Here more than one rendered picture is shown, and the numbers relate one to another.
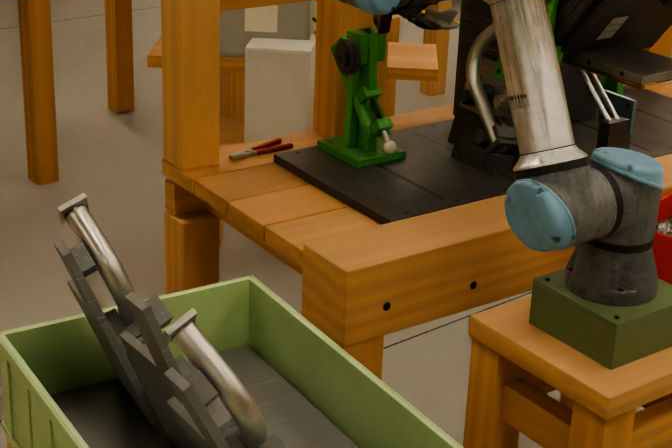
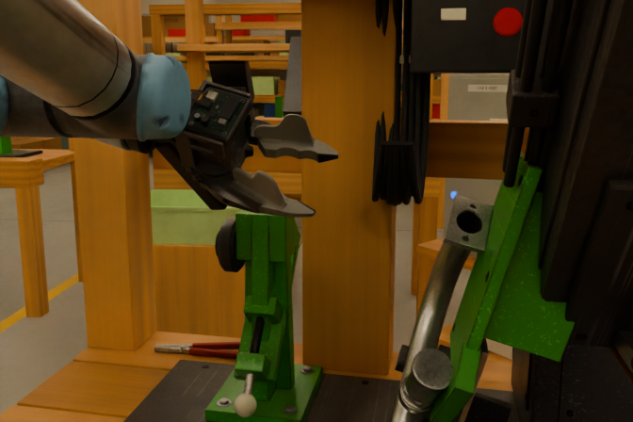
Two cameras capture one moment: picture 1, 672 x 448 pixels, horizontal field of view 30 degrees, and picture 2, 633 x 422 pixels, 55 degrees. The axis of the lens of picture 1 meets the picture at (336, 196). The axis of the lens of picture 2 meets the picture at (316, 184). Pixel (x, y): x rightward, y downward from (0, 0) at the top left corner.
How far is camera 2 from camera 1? 222 cm
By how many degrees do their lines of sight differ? 46
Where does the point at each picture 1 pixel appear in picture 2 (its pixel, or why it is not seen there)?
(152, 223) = not seen: hidden behind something
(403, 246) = not seen: outside the picture
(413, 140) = (374, 405)
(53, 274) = not seen: hidden behind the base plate
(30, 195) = (403, 340)
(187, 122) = (89, 290)
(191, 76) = (90, 235)
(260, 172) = (137, 378)
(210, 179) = (80, 366)
